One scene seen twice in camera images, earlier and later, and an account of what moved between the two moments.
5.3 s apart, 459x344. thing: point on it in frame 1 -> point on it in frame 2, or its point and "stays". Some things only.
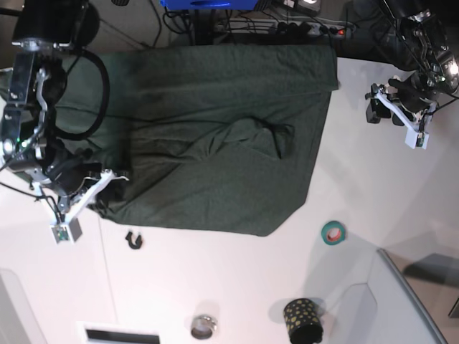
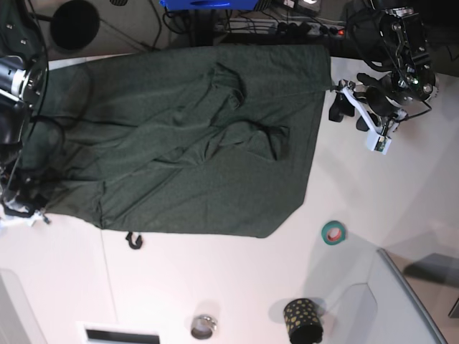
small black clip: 138,242 stays
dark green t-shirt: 220,139 stays
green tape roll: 333,233 stays
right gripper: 415,90 -> 379,100
